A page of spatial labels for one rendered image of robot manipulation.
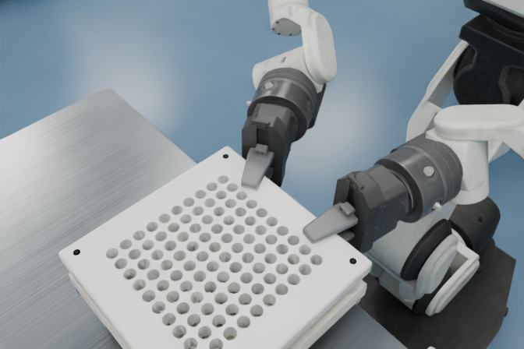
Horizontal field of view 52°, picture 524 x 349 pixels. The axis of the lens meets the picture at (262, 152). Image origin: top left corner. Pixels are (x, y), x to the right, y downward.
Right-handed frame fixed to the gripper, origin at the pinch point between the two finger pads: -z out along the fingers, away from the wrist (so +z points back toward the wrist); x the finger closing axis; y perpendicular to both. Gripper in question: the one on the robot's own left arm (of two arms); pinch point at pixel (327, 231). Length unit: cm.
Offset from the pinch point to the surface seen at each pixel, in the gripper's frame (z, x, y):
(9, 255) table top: -31.7, 11.4, 26.8
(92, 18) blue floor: 39, 96, 219
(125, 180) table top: -13.2, 11.0, 30.2
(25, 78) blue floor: -4, 97, 189
